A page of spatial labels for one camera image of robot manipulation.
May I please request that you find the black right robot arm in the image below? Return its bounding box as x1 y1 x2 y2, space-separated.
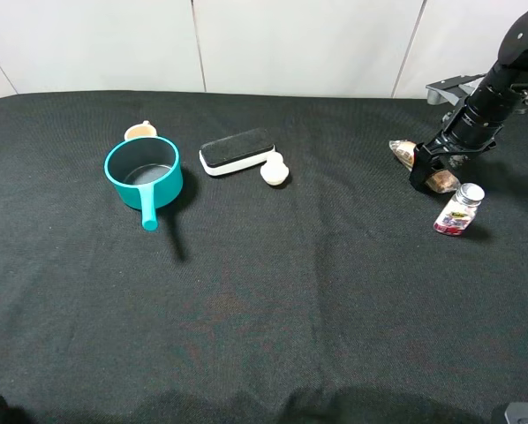
409 11 528 190

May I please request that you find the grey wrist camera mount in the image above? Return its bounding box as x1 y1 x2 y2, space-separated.
426 74 484 106

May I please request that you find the small labelled glass jar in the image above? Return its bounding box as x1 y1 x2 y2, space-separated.
433 183 485 236

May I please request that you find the teal saucepan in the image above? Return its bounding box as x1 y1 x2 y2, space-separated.
103 136 184 231

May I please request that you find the beige ceramic cup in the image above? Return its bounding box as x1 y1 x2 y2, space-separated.
124 120 157 140

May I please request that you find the white gourd-shaped object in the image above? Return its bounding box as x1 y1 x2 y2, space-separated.
260 152 290 186

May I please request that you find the brown bread package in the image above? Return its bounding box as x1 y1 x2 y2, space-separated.
388 140 461 193

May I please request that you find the black white board eraser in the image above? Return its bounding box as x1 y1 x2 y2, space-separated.
199 128 275 177

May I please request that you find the black table cloth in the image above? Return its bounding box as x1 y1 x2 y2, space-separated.
0 92 528 423

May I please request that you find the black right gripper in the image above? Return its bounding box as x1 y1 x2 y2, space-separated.
409 132 496 191

